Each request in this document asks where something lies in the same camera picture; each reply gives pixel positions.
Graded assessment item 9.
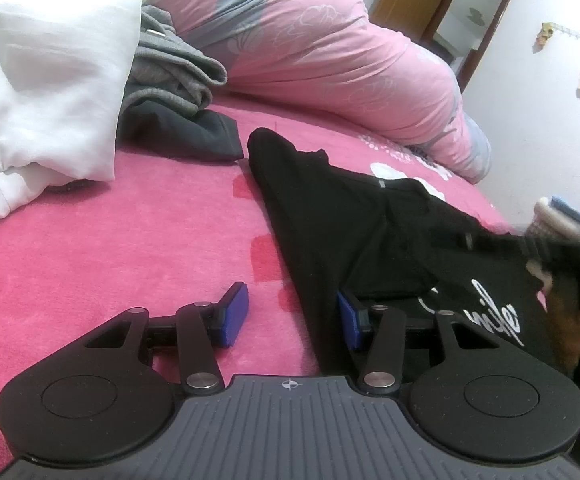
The small yellow hanging cloth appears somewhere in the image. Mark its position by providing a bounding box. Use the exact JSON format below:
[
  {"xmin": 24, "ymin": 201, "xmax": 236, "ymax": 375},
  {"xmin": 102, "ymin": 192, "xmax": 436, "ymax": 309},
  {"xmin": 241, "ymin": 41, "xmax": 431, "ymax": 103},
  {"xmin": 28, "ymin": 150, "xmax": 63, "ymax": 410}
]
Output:
[{"xmin": 536, "ymin": 22, "xmax": 556, "ymax": 51}]

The pink and grey quilt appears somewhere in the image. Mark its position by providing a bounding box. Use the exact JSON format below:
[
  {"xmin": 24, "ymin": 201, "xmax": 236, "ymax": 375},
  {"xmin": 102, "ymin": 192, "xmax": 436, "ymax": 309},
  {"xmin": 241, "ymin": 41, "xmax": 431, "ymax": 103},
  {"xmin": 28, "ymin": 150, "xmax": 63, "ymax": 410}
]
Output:
[{"xmin": 94, "ymin": 0, "xmax": 492, "ymax": 184}]

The white garment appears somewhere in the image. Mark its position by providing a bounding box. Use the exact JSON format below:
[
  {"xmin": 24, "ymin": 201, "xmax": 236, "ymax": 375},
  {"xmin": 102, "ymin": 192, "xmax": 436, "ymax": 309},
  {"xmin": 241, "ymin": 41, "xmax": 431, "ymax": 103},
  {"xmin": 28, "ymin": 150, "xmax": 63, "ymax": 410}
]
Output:
[{"xmin": 0, "ymin": 0, "xmax": 152, "ymax": 236}]

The dark wooden door frame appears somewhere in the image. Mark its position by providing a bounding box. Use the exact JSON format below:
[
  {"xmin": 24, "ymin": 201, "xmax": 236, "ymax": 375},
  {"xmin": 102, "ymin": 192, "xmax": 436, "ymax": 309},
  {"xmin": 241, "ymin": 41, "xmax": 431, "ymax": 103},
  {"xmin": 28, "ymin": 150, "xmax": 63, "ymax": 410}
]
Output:
[{"xmin": 422, "ymin": 0, "xmax": 517, "ymax": 93}]

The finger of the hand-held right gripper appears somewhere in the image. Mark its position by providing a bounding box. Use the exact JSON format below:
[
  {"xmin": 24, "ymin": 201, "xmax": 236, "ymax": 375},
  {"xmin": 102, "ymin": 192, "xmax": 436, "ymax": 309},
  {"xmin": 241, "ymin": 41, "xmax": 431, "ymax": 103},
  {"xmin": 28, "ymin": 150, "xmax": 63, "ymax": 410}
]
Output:
[{"xmin": 462, "ymin": 232, "xmax": 526, "ymax": 261}]

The dark grey garment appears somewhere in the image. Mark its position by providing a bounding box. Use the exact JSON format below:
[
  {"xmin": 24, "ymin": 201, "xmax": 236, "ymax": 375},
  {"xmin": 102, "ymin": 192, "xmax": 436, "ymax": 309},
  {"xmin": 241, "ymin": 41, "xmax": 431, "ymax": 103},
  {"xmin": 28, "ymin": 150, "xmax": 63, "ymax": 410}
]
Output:
[{"xmin": 117, "ymin": 85, "xmax": 245, "ymax": 163}]

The pink floral bed blanket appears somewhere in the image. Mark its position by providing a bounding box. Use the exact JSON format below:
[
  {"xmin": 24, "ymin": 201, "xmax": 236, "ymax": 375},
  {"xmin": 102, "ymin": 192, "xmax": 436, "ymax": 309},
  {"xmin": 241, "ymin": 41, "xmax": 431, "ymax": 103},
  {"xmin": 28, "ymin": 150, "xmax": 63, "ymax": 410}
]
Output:
[{"xmin": 0, "ymin": 92, "xmax": 521, "ymax": 456}]

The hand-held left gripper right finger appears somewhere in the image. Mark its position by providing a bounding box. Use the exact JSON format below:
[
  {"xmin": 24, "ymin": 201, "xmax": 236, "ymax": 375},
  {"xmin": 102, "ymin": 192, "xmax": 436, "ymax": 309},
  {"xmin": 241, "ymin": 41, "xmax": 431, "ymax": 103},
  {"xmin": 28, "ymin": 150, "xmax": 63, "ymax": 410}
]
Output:
[{"xmin": 337, "ymin": 290, "xmax": 501, "ymax": 395}]

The stack of folded clothes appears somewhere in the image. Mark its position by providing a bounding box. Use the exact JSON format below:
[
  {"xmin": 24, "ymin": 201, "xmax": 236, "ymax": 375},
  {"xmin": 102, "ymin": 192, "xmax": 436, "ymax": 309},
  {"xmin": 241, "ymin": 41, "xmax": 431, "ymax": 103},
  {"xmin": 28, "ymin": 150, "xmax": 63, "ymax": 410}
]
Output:
[{"xmin": 535, "ymin": 199, "xmax": 580, "ymax": 235}]

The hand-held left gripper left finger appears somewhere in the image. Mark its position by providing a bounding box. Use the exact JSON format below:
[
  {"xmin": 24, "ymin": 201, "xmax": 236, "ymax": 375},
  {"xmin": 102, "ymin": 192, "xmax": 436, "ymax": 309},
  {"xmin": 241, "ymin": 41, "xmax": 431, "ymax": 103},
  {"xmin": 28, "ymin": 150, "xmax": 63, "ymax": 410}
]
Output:
[{"xmin": 82, "ymin": 281, "xmax": 249, "ymax": 395}]

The black t-shirt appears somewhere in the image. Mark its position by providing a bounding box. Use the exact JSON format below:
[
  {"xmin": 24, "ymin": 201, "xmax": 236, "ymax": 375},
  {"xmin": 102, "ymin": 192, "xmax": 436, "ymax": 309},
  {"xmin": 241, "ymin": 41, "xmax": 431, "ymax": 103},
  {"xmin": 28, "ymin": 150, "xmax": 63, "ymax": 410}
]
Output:
[{"xmin": 247, "ymin": 128, "xmax": 566, "ymax": 376}]

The wall hook rack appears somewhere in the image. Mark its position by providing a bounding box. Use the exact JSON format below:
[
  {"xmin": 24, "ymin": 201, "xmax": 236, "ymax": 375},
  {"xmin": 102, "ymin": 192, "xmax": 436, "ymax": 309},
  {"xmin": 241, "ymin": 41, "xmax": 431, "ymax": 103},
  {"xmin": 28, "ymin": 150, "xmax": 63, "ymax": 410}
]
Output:
[{"xmin": 552, "ymin": 22, "xmax": 580, "ymax": 51}]

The light grey garment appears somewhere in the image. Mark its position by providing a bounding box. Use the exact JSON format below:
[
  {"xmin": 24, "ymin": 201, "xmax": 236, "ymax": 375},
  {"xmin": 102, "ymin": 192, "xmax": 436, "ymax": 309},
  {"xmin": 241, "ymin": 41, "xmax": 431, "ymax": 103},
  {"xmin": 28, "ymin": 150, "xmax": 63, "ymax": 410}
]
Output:
[{"xmin": 132, "ymin": 4, "xmax": 228, "ymax": 113}]

